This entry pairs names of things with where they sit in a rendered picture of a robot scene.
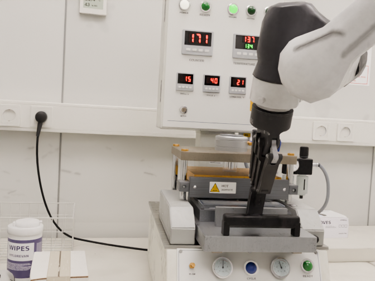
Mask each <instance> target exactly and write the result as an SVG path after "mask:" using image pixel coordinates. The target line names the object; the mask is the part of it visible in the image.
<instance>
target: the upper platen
mask: <svg viewBox="0 0 375 281"><path fill-rule="evenodd" d="M237 164H238V162H223V167H198V166H188V167H187V180H188V181H189V176H194V177H227V178H249V168H237ZM275 179H278V180H281V179H282V178H281V177H279V176H276V177H275Z"/></svg>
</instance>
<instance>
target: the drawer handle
mask: <svg viewBox="0 0 375 281"><path fill-rule="evenodd" d="M300 225H301V224H300V217H299V216H298V215H280V214H228V213H226V214H223V219H222V230H221V233H222V234H223V236H229V231H230V227H248V228H283V229H291V235H293V236H294V237H299V236H300Z"/></svg>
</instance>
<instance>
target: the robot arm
mask: <svg viewBox="0 0 375 281"><path fill-rule="evenodd" d="M374 45H375V0H355V1H354V2H353V3H352V4H350V5H349V6H348V7H347V8H346V9H344V10H343V11H342V12H340V13H339V14H338V15H337V16H336V17H335V18H333V19H332V20H329V19H327V18H326V17H325V16H323V15H322V14H321V13H320V12H319V11H318V10H317V9H316V8H315V7H314V5H313V4H312V3H308V2H281V3H277V4H274V5H272V6H270V7H269V8H268V9H267V12H266V14H265V16H264V18H263V20H262V24H261V30H260V34H259V40H258V46H257V60H258V61H257V64H256V67H255V68H254V71H253V74H252V75H253V80H252V87H251V93H250V97H249V98H250V100H251V101H252V102H253V104H252V110H251V116H250V123H251V125H252V126H253V127H255V128H257V129H253V130H252V148H251V160H250V168H249V178H251V181H250V183H251V186H250V189H249V196H248V202H247V209H246V214H263V208H264V204H265V198H266V194H270V193H271V190H272V186H273V183H274V180H275V177H276V173H277V170H278V167H279V164H280V163H281V161H282V159H283V155H282V154H278V152H277V150H278V149H279V147H280V134H281V133H283V132H286V131H288V130H289V129H290V127H291V122H292V116H293V113H294V110H293V109H294V108H297V107H298V106H299V102H302V101H306V102H308V103H314V102H316V101H320V100H323V99H326V98H329V97H331V96H332V95H333V94H334V93H336V92H337V91H338V90H340V89H341V88H342V87H345V86H347V85H348V84H349V83H351V82H352V81H353V80H355V79H356V78H357V77H359V76H361V74H362V72H363V71H364V69H365V67H366V63H367V56H368V52H367V51H368V50H369V49H370V48H371V47H373V46H374Z"/></svg>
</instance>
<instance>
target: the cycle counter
mask: <svg viewBox="0 0 375 281"><path fill-rule="evenodd" d="M208 41H209V34H208V33H195V32H188V39H187V43H190V44H198V45H208Z"/></svg>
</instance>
